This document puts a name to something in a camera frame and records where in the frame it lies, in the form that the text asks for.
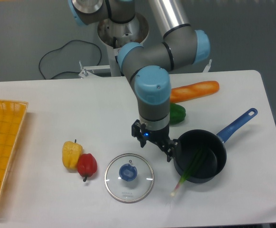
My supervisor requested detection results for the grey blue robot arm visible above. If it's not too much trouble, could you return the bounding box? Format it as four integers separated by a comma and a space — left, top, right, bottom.
68, 0, 210, 160

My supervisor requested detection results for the yellow woven basket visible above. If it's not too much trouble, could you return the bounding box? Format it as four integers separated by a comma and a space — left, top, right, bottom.
0, 98, 29, 213

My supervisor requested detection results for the orange baguette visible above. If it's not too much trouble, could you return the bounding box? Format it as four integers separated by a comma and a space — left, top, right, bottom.
170, 81, 220, 103

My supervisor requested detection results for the dark pot blue handle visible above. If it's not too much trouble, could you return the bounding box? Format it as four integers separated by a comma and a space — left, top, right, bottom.
173, 108, 258, 183

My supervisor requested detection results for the glass lid blue knob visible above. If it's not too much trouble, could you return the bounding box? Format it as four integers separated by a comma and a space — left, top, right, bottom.
104, 153, 155, 203

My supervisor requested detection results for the green onion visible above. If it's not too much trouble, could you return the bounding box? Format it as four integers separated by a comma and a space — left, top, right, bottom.
170, 148, 207, 197

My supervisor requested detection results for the green bell pepper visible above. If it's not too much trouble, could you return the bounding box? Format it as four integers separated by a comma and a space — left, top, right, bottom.
169, 103, 186, 125

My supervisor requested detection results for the black cable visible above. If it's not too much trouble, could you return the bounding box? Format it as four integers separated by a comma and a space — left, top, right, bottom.
38, 39, 103, 80

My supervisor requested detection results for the yellow bell pepper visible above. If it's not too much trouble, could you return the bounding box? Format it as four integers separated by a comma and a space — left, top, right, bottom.
62, 139, 83, 170

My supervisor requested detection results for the red bell pepper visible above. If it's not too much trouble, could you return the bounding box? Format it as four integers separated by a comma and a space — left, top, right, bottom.
77, 153, 98, 182

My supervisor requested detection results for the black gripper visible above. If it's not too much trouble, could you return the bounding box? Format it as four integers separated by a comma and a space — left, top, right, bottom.
131, 120, 179, 162

